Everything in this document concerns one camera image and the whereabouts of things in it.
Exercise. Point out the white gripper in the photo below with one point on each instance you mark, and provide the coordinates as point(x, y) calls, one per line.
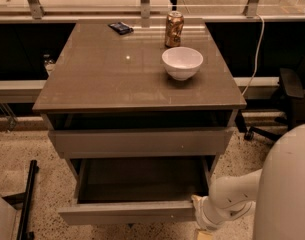
point(203, 212)

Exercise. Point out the grey drawer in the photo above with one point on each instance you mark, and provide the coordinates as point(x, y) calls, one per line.
point(137, 190)
point(73, 144)

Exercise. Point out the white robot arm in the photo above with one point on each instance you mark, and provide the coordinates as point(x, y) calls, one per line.
point(274, 195)

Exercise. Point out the grey top drawer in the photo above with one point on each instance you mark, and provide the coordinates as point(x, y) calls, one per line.
point(73, 144)

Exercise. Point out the grey drawer cabinet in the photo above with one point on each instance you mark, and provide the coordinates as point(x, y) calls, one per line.
point(104, 81)

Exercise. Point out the black office chair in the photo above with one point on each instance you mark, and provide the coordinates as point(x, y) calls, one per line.
point(290, 95)

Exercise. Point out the white bowl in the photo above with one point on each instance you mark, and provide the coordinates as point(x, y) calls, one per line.
point(182, 63)

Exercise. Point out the black metal stand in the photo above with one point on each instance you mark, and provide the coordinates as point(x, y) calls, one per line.
point(25, 198)

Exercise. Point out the white box with label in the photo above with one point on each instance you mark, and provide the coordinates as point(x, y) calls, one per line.
point(7, 219)

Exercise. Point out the gold soda can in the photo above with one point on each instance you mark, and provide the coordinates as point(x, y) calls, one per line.
point(173, 30)

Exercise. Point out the dark blue snack packet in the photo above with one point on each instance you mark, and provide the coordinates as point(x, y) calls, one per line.
point(121, 28)

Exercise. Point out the metal railing post right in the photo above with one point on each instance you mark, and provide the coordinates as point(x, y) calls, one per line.
point(250, 9)

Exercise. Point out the metal railing post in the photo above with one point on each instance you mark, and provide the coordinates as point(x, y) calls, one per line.
point(36, 9)
point(250, 9)
point(145, 8)

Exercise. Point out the metal railing post middle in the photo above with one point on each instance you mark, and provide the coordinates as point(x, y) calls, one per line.
point(145, 8)

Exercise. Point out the metal railing post left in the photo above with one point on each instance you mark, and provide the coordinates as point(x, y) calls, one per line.
point(36, 9)

